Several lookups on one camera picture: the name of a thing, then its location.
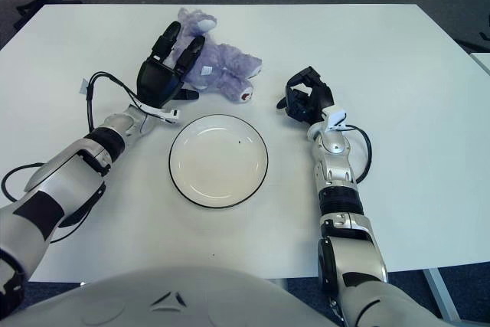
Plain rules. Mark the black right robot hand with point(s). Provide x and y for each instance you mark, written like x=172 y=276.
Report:
x=317 y=99

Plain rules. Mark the white plate black rim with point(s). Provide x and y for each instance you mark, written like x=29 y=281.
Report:
x=218 y=162

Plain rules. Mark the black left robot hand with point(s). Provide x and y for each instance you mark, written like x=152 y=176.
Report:
x=155 y=82

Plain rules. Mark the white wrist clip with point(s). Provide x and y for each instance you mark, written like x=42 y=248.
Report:
x=337 y=116
x=168 y=116

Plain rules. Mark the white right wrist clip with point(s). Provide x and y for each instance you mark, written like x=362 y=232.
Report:
x=337 y=116

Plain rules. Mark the silver robot torso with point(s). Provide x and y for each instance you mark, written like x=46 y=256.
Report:
x=172 y=304

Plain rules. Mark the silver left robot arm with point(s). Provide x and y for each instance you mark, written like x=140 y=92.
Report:
x=69 y=174

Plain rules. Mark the purple plush rabbit doll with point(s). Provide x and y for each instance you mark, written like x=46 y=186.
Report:
x=226 y=63

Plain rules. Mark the grey metal table leg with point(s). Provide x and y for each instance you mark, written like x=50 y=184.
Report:
x=438 y=288

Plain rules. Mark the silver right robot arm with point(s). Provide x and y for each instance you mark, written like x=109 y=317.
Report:
x=337 y=174

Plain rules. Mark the white neighbouring table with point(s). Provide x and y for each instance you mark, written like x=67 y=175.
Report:
x=483 y=61

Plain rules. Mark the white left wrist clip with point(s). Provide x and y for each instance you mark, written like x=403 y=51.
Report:
x=168 y=116

